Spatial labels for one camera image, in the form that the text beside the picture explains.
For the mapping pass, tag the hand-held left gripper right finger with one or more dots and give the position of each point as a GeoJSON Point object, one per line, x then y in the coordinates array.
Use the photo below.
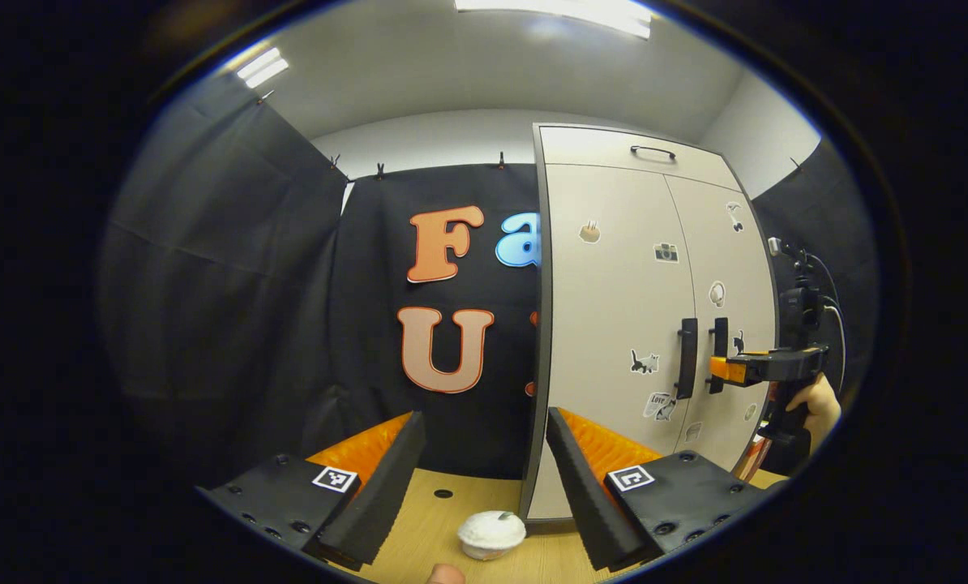
{"type": "Point", "coordinates": [585, 495]}

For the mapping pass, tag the cat sticker shoe cabinet door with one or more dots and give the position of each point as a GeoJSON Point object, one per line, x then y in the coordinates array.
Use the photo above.
{"type": "Point", "coordinates": [743, 259]}

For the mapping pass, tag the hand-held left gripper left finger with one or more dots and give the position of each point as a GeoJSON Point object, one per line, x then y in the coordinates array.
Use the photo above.
{"type": "Point", "coordinates": [383, 495]}

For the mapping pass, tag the beige double-door shoe cabinet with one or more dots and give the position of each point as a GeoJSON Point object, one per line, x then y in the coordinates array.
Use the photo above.
{"type": "Point", "coordinates": [597, 146]}

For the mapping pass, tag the camera sticker shoe cabinet door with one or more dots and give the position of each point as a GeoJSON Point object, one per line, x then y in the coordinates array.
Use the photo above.
{"type": "Point", "coordinates": [606, 308]}

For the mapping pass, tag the large ceiling light panel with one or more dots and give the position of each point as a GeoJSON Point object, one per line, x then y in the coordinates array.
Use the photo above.
{"type": "Point", "coordinates": [557, 10]}

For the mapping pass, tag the narrow ceiling light strip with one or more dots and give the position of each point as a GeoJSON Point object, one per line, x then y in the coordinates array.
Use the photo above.
{"type": "Point", "coordinates": [261, 69]}

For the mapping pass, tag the white round bowl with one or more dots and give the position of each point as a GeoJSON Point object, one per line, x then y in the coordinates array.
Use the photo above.
{"type": "Point", "coordinates": [490, 531]}

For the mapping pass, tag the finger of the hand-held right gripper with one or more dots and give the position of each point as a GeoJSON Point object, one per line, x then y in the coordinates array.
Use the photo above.
{"type": "Point", "coordinates": [727, 370]}

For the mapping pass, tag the black backdrop cloth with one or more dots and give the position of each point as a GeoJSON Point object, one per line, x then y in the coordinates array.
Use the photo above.
{"type": "Point", "coordinates": [233, 324]}

